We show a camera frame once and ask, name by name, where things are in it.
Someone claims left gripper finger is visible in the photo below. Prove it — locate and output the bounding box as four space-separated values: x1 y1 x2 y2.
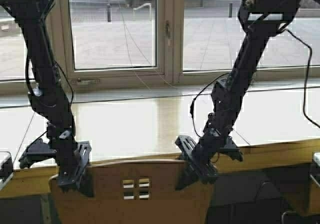
56 171 94 198
175 156 219 191

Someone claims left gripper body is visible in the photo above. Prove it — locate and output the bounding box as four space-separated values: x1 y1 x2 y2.
51 130 92 184

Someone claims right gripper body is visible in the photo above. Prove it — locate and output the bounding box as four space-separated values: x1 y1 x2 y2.
174 128 230 174

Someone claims wooden chair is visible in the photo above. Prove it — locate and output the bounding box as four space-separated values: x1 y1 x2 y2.
205 171 301 224
49 159 214 224

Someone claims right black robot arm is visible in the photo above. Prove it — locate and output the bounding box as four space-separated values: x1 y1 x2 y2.
175 0 320 179

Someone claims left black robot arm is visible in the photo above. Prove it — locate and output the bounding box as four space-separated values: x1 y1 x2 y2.
0 0 94 198

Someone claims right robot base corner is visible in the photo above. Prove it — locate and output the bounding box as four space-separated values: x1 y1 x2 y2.
309 151 320 187

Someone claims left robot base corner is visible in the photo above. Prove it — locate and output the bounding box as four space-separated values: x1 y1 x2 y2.
0 151 14 190

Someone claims long wooden counter table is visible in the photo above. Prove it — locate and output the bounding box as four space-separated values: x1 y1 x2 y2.
0 90 320 199

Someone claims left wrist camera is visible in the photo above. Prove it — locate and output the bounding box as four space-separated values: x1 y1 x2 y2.
18 138 56 169

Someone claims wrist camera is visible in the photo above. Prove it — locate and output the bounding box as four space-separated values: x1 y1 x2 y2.
219 136 244 162
18 138 56 169

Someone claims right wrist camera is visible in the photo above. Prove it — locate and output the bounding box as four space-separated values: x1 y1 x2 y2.
219 136 244 162

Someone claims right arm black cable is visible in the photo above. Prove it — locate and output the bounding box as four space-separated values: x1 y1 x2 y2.
188 28 320 138

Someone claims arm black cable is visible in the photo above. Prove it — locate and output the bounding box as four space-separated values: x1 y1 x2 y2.
24 56 75 145
188 28 320 138

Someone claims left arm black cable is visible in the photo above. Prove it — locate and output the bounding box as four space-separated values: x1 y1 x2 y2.
24 56 75 145

